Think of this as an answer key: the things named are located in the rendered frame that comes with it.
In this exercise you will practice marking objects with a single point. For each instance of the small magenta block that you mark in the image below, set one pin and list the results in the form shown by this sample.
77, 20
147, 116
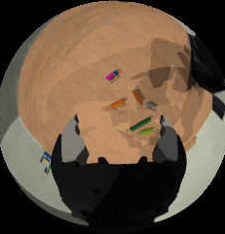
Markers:
109, 76

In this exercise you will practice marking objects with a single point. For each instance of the orange rod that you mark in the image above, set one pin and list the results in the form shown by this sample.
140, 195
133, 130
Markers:
137, 96
117, 103

